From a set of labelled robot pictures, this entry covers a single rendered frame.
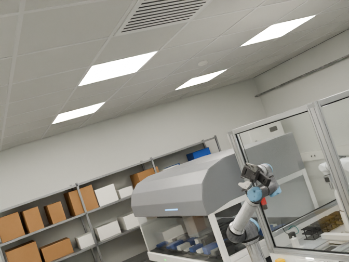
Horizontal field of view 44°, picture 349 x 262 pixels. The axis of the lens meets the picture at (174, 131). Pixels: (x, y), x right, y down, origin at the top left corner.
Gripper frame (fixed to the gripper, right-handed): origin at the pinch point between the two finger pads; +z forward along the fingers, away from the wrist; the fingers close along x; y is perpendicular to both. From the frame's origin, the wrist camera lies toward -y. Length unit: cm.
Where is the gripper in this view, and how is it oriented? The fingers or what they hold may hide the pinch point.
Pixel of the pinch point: (247, 179)
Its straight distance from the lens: 228.4
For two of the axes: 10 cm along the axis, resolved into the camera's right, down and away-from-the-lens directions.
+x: 2.9, -9.3, -2.2
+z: -5.2, 0.4, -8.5
